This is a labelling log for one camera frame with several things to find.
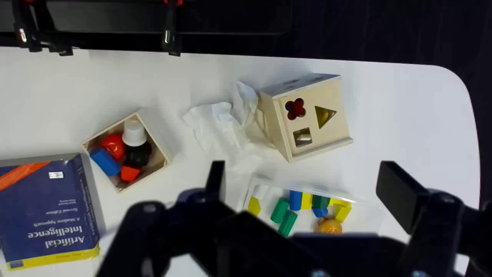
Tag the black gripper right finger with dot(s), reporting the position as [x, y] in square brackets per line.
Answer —
[401, 197]

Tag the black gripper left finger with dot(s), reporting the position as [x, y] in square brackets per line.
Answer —
[215, 179]

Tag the clear plastic lunch box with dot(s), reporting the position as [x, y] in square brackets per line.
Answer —
[300, 212]

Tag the small open wooden box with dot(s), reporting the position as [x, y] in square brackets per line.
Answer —
[124, 154]

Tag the yellow wooden block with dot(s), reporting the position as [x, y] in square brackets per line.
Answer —
[253, 206]
[341, 209]
[306, 200]

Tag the green wooden cylinder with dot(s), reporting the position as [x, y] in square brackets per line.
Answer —
[287, 223]
[280, 209]

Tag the orange wooden ball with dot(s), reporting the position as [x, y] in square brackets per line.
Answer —
[327, 226]

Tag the small green wooden block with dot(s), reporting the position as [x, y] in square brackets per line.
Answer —
[320, 202]

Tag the blue wooden block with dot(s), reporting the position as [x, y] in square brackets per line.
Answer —
[104, 162]
[295, 200]

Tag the orange-red wooden block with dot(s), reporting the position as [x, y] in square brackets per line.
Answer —
[129, 174]

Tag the white wooden cylinder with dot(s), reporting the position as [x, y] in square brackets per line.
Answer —
[133, 132]

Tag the red wooden ball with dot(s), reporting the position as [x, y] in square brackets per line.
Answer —
[114, 146]

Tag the wooden shape sorter cube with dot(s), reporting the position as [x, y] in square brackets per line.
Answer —
[307, 120]

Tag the blue yellow textbook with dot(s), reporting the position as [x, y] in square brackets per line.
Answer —
[47, 209]

